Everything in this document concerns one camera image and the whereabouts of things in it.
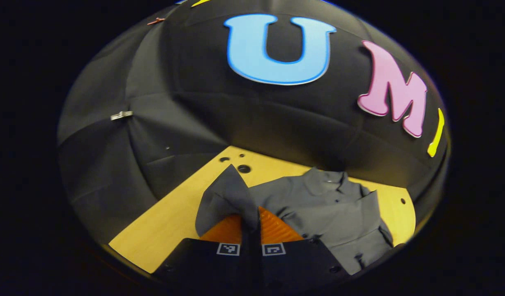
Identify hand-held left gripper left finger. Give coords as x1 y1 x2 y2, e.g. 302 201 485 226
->
154 212 253 288

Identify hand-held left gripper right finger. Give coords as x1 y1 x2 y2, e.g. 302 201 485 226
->
252 206 351 288

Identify grey collared shirt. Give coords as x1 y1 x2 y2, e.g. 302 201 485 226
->
195 164 394 275

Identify black backdrop cloth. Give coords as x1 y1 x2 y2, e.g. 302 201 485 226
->
57 0 450 243

